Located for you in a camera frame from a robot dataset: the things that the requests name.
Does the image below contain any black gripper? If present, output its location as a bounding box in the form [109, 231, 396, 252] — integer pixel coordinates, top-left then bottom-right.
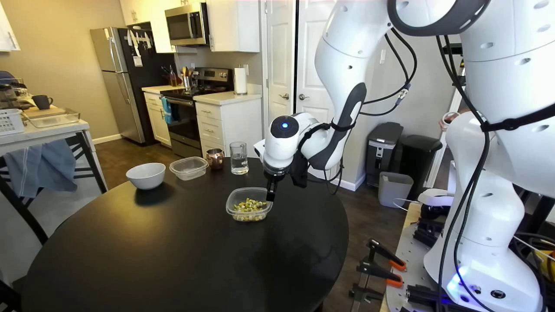
[262, 164, 285, 204]

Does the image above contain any yellow food pile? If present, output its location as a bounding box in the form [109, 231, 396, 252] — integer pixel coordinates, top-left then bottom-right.
[231, 198, 269, 223]

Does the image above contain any clear plastic lunchbox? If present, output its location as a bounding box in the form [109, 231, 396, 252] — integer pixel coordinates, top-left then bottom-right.
[224, 186, 276, 224]

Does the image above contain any clear glass of water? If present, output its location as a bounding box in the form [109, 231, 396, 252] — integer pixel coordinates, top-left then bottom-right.
[229, 141, 252, 178]

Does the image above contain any small glass jar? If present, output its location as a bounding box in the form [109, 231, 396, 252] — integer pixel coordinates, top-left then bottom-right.
[205, 148, 226, 174]

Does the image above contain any white lower cabinet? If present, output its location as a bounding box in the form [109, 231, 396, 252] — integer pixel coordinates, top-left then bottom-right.
[141, 84, 175, 150]
[191, 91, 265, 160]

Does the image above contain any clear lidded plastic container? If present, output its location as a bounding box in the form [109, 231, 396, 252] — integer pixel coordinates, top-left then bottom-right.
[168, 155, 210, 183]

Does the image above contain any white paper towel roll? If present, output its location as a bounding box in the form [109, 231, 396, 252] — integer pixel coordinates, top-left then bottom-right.
[232, 67, 250, 98]

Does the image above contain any steel black stove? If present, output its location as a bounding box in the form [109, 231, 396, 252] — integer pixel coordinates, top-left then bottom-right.
[160, 67, 236, 158]

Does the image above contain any black lidded bin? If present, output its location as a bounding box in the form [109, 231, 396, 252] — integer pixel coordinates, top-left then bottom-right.
[364, 122, 404, 188]

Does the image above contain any small grey waste bin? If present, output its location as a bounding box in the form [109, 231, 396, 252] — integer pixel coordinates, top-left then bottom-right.
[376, 171, 416, 210]

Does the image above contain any white bowl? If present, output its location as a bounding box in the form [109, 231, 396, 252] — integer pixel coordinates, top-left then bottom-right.
[125, 162, 168, 193]

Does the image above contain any black orange clamp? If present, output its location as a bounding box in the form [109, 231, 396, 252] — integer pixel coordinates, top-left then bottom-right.
[356, 259, 404, 290]
[366, 238, 408, 275]

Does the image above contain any white panel door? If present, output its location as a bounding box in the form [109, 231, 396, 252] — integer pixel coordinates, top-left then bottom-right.
[258, 0, 337, 127]

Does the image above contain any robot mounting table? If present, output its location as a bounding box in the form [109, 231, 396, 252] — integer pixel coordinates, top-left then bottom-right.
[383, 198, 555, 312]

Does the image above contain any black trash can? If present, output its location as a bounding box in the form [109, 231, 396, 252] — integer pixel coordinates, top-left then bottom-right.
[397, 134, 444, 202]

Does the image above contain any black wooden chair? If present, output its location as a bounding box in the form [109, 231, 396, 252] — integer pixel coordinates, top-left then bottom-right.
[0, 131, 109, 245]

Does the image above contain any black steel refrigerator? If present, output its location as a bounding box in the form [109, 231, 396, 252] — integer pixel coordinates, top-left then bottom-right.
[89, 22, 170, 146]

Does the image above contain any steel microwave oven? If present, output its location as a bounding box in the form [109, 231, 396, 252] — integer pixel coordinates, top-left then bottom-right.
[163, 0, 212, 49]

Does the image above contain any blue cloth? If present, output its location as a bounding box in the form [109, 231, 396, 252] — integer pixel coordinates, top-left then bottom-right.
[5, 139, 80, 198]

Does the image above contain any clear plastic bin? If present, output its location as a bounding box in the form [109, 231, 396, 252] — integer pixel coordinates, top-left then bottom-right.
[24, 110, 83, 131]

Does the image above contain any black mug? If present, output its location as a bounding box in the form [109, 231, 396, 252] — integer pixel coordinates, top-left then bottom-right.
[31, 94, 56, 112]

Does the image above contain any white lattice basket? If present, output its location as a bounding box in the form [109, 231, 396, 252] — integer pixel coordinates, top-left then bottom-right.
[0, 108, 26, 136]

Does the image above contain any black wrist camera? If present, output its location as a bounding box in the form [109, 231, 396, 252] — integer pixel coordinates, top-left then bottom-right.
[288, 152, 314, 190]

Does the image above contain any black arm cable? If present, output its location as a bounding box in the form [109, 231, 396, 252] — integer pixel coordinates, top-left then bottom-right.
[291, 28, 555, 312]

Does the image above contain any white wall cabinet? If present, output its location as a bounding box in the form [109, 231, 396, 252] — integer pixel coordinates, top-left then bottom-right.
[205, 0, 262, 56]

